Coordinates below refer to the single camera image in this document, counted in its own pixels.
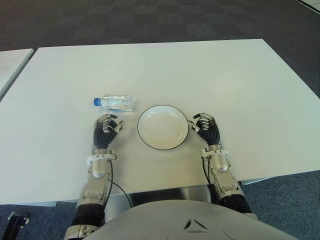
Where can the black metal bracket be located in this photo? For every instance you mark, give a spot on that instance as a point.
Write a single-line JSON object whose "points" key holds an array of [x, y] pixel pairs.
{"points": [[16, 225]]}

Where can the grey robot torso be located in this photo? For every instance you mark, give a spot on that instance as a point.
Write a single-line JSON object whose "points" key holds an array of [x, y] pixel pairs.
{"points": [[175, 220]]}

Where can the clear water bottle blue cap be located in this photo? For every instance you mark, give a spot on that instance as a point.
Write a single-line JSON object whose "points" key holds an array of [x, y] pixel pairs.
{"points": [[117, 102]]}

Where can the white plate black rim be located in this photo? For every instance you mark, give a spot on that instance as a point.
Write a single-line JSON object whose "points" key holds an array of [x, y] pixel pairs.
{"points": [[162, 130]]}

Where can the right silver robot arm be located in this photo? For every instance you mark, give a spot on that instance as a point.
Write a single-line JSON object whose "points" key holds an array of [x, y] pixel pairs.
{"points": [[220, 162]]}

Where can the grey robot lower body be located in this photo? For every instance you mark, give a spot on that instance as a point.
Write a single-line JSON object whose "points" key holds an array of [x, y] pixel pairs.
{"points": [[190, 193]]}

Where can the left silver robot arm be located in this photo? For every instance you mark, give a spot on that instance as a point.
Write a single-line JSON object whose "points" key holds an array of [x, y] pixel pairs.
{"points": [[97, 170]]}

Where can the white side table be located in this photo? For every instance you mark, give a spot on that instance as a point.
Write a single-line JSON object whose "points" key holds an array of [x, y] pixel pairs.
{"points": [[10, 65]]}

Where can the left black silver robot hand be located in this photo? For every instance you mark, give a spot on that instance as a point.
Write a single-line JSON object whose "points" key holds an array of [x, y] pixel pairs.
{"points": [[102, 137]]}

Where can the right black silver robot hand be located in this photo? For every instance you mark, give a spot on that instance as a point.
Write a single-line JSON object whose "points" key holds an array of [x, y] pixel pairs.
{"points": [[211, 132]]}

